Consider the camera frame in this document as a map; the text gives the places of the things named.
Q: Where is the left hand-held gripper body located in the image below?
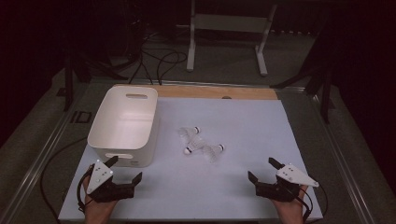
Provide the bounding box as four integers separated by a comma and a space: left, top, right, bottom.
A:
86, 159, 136, 203

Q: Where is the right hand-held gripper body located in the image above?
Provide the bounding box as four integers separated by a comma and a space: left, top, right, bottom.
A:
254, 163, 320, 203

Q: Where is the white plastic storage bin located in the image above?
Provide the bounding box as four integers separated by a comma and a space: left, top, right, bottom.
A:
87, 85, 160, 168

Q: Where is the white feather shuttlecock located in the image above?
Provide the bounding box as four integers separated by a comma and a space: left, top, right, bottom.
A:
202, 143, 226, 163
183, 137, 208, 156
178, 125, 202, 142

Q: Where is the person's left hand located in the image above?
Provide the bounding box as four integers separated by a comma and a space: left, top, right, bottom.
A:
82, 175, 119, 224

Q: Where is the person's right hand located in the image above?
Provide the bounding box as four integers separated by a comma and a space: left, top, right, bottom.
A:
272, 185, 309, 224

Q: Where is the black metal stand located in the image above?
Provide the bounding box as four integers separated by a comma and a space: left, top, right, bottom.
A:
55, 54, 129, 112
270, 29, 337, 125

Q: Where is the white metal stand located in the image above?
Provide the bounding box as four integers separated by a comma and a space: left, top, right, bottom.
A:
185, 0, 278, 77

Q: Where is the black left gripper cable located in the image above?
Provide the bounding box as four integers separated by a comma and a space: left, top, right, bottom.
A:
76, 163, 95, 214

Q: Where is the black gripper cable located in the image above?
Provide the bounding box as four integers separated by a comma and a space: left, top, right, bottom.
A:
76, 163, 95, 214
298, 183, 330, 224

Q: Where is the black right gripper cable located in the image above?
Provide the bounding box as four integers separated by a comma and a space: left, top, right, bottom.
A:
298, 183, 330, 224

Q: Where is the black looped floor cable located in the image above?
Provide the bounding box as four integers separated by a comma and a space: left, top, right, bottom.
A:
155, 49, 189, 86

